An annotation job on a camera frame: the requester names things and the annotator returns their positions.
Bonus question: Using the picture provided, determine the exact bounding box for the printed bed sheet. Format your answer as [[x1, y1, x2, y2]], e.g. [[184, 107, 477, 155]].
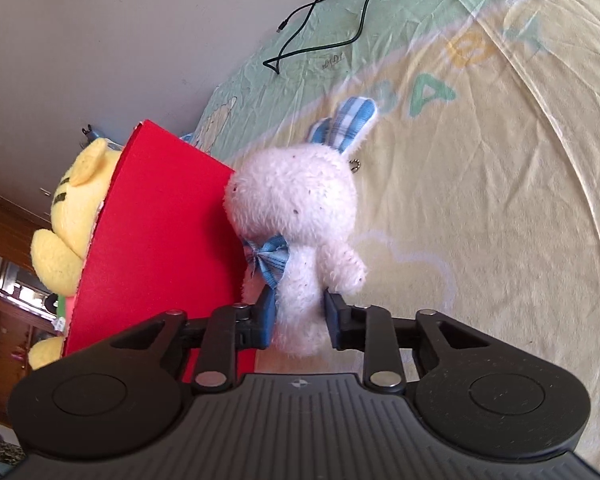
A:
[[180, 0, 600, 476]]

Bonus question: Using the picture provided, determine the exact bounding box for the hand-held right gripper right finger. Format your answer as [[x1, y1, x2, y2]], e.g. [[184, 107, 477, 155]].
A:
[[324, 291, 496, 392]]

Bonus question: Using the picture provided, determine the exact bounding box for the red cardboard box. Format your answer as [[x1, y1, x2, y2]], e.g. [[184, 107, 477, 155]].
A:
[[62, 119, 258, 386]]

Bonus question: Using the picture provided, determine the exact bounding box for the white plush rabbit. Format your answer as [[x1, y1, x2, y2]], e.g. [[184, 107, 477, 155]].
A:
[[223, 96, 378, 358]]

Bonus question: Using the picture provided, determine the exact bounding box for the yellow plush bear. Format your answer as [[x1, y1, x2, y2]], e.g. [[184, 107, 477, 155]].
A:
[[29, 137, 123, 371]]

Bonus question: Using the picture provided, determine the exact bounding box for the black charger cable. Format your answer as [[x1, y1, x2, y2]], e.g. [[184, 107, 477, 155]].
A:
[[262, 0, 383, 76]]

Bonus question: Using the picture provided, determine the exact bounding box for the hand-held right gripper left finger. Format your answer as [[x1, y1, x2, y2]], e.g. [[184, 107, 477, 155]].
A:
[[107, 285, 279, 395]]

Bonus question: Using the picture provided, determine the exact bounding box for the wooden cabinet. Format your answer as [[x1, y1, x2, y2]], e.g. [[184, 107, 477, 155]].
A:
[[0, 185, 71, 426]]

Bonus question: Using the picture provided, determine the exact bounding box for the dark patterned cloth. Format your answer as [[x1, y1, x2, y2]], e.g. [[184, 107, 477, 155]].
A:
[[0, 434, 27, 467]]

